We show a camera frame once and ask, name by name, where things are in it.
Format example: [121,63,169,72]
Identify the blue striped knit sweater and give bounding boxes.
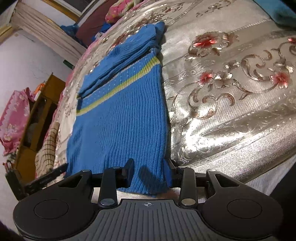
[66,22,168,195]

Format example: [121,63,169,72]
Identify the blue clothes on sofa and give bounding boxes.
[92,22,112,42]

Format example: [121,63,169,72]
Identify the wooden desk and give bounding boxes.
[14,74,65,183]

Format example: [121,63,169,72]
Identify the checked beige bamboo mat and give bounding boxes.
[35,121,60,179]

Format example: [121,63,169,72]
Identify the pink floral cloth on desk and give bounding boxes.
[1,87,35,156]

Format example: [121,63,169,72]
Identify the floral satin bedspread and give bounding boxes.
[54,1,295,195]

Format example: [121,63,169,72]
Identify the green bottle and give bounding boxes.
[63,60,75,70]

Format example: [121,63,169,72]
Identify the blue plastic bag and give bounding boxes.
[60,24,81,44]

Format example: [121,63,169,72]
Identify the beige left curtain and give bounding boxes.
[11,3,86,65]

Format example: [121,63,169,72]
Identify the barred window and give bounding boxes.
[42,0,94,22]

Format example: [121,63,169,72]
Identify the teal blanket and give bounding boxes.
[254,0,295,28]

